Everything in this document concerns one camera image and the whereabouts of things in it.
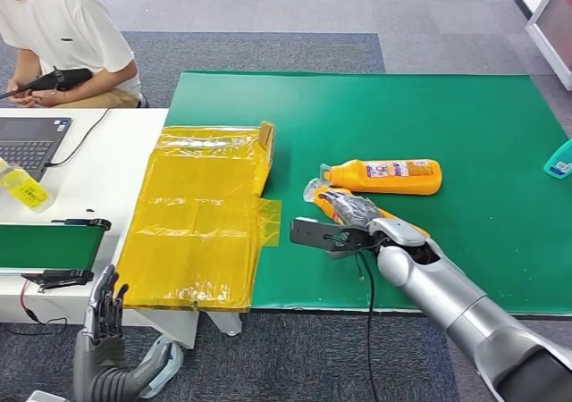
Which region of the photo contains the white rounded floor base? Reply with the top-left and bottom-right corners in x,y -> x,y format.
138,335 -> 185,400

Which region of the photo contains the white framed board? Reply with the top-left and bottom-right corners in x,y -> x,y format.
524,0 -> 572,91

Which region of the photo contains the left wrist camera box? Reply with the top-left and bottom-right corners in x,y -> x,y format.
26,389 -> 69,402

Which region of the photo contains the small green conveyor belt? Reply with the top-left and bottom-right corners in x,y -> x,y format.
0,218 -> 112,294

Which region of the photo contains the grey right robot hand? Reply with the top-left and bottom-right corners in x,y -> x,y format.
289,188 -> 432,262

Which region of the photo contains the yellow plastic-wrapped box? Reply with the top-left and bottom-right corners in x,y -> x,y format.
115,121 -> 283,313

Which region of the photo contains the black laptop cable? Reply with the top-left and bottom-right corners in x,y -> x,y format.
43,107 -> 112,170

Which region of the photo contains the red cable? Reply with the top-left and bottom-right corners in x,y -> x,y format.
17,280 -> 38,324

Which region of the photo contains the person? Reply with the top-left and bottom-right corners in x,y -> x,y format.
0,0 -> 143,109

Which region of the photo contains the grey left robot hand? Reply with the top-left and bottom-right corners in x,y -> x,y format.
72,264 -> 175,402

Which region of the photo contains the teal spray bottle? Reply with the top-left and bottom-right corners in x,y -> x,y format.
543,138 -> 572,180

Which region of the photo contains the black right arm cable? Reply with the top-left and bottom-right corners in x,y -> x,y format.
355,251 -> 382,402

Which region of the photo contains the black remote controller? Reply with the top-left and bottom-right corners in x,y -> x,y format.
0,66 -> 94,102

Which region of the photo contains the white table foot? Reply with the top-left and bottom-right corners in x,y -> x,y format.
207,312 -> 243,337

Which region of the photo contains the orange detergent bottle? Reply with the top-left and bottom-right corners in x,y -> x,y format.
303,178 -> 429,239
318,158 -> 442,197

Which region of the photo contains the clear bottle with yellow label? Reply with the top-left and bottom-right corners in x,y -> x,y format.
0,159 -> 56,214

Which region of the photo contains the dark grey laptop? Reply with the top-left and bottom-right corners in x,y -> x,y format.
0,116 -> 73,183

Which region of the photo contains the green table mat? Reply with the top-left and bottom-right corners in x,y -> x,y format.
164,71 -> 572,316

